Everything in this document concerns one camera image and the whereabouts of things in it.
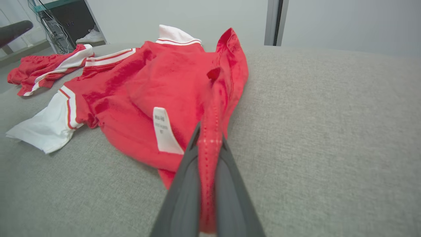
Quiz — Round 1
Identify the grey partition post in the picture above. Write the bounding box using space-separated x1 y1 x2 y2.
264 0 290 46

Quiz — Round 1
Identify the black cabinet with teal top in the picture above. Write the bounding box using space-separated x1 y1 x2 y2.
34 0 106 53

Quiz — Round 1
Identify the grey fabric sofa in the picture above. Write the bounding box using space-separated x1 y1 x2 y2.
0 43 421 237

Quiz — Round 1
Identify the red shorts white stripe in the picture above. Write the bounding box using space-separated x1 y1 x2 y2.
7 44 95 96

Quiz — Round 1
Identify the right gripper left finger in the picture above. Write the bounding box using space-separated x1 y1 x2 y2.
150 122 201 237

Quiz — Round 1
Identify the bundle of thin cables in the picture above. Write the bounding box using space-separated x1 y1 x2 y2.
28 0 75 55

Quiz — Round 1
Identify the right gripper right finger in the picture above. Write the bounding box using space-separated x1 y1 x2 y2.
215 133 266 237

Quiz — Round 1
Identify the red white jersey shirt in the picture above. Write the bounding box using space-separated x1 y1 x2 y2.
6 25 249 235

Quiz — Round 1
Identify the white sneaker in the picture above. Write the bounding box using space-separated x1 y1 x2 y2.
76 29 105 44

